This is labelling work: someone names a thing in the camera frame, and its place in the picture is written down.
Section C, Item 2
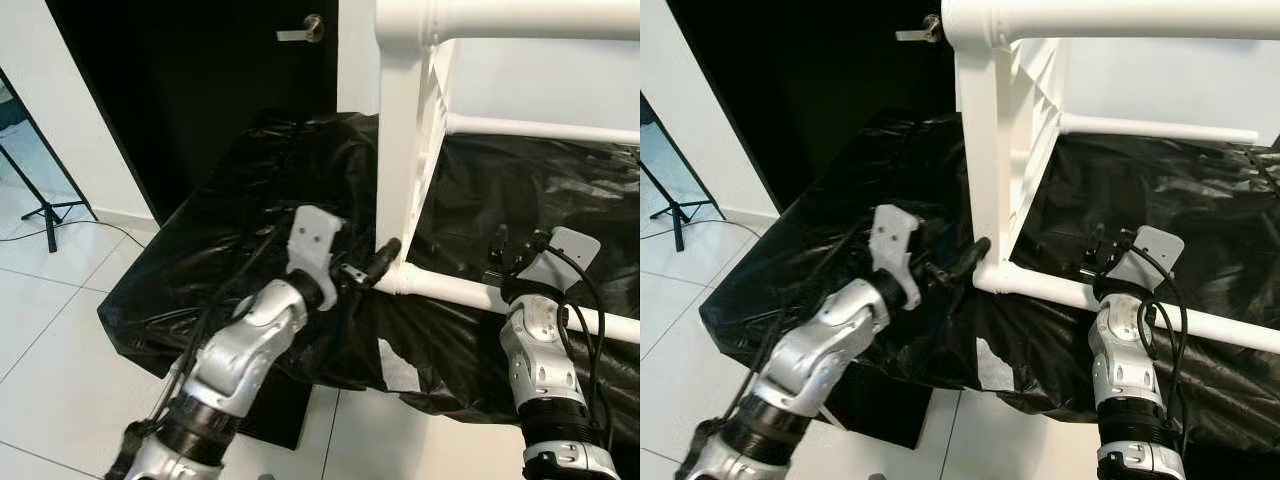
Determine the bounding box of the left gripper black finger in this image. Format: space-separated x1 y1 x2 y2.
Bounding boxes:
950 237 992 284
365 238 403 286

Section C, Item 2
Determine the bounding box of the black plastic table cover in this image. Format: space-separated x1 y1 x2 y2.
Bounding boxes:
700 108 1280 446
98 108 641 431

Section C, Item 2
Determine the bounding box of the black tripod stand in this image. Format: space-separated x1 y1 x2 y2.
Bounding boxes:
640 160 726 253
0 150 96 253

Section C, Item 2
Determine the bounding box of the black door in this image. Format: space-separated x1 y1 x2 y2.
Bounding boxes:
45 0 339 223
665 0 959 213

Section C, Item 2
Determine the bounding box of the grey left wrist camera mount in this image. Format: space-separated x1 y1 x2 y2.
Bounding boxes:
870 204 923 301
285 205 343 301

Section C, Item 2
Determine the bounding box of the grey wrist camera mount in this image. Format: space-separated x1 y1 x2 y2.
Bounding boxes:
285 205 343 301
870 204 923 301
1105 226 1184 298
520 227 601 298

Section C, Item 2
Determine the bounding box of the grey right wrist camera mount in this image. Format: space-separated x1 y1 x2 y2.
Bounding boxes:
1105 226 1184 298
520 227 601 298

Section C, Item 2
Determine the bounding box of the glass panel black frame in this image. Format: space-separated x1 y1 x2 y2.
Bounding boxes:
0 68 99 219
640 95 726 216

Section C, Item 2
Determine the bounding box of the thin black floor cable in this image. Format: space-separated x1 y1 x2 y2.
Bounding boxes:
0 220 151 249
690 216 766 241

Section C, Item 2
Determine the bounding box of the metal door handle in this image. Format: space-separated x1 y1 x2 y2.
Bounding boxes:
277 14 326 44
895 15 946 44

